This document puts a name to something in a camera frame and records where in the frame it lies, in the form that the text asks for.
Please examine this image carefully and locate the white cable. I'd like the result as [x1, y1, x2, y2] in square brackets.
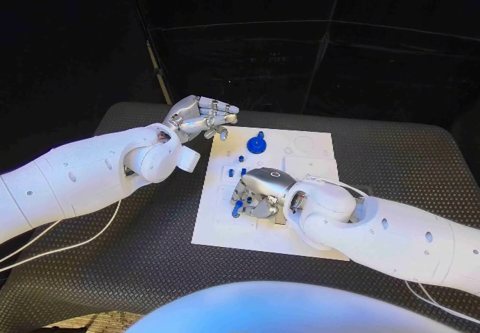
[0, 198, 123, 273]
[404, 280, 480, 325]

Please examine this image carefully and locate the white task board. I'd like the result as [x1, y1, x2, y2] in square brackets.
[190, 125, 352, 262]

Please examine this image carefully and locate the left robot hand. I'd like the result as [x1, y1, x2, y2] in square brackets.
[162, 94, 241, 144]

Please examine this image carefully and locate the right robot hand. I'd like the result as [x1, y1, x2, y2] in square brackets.
[229, 166, 299, 220]

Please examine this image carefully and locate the blue gear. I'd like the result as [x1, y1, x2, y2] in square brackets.
[247, 131, 270, 155]

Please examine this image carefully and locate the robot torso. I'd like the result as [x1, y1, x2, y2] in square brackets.
[126, 280, 466, 333]

